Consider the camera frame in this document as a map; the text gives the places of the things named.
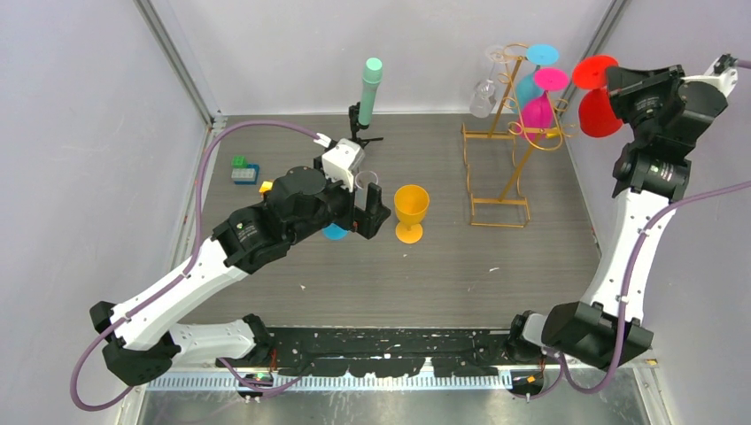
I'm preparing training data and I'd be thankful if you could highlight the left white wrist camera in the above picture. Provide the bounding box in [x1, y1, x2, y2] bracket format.
[321, 138, 365, 192]

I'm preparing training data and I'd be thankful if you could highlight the red wine glass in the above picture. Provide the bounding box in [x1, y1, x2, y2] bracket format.
[572, 55, 623, 138]

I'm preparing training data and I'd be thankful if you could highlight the cyan wine glass back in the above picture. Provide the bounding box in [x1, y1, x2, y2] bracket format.
[513, 44, 560, 112]

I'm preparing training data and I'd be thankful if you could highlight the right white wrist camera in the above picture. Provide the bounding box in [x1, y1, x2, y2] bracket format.
[683, 53, 739, 97]

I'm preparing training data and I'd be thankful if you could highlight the gold wire glass rack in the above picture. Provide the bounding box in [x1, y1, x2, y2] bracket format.
[461, 42, 577, 228]

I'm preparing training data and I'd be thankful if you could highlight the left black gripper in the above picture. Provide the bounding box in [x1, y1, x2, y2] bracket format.
[287, 158, 391, 246]

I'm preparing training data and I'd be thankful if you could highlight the aluminium frame rail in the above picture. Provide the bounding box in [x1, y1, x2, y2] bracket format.
[123, 328, 658, 393]

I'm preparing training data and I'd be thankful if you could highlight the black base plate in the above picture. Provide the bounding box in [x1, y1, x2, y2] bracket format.
[213, 326, 564, 380]

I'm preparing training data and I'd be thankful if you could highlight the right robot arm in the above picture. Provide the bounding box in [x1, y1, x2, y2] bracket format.
[505, 54, 738, 370]

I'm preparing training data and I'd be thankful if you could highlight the clear wine glass back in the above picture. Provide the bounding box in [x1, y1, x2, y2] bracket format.
[469, 45, 509, 119]

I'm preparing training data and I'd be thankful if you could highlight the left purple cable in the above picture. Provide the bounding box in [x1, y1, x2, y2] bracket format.
[70, 120, 333, 412]

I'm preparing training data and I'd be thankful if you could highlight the clear wine glass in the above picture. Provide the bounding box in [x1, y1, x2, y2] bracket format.
[469, 45, 509, 119]
[354, 170, 379, 190]

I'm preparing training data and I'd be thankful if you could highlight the blue toy block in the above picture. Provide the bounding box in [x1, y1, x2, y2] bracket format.
[230, 164, 259, 185]

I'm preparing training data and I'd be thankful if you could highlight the orange wine glass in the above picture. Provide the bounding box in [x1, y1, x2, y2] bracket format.
[394, 184, 430, 244]

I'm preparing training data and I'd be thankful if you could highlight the blue wine glass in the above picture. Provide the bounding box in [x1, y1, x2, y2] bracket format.
[321, 224, 348, 241]

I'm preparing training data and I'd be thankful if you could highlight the magenta wine glass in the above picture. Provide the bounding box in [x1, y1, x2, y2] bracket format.
[521, 67, 569, 129]

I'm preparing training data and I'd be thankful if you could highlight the green toy block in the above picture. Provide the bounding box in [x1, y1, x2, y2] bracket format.
[231, 155, 248, 169]

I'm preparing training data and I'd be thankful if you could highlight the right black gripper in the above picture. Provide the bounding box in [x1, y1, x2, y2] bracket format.
[607, 64, 688, 145]

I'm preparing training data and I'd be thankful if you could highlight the clear wine glass front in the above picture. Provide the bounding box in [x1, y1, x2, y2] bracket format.
[354, 170, 379, 190]

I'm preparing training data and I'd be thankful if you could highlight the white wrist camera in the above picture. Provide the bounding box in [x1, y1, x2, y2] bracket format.
[683, 53, 739, 97]
[321, 138, 365, 192]

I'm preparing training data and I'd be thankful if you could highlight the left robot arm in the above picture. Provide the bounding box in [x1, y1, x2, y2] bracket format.
[89, 166, 391, 386]

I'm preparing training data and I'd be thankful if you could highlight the mint green microphone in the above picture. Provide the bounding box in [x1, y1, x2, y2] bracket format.
[358, 58, 383, 128]

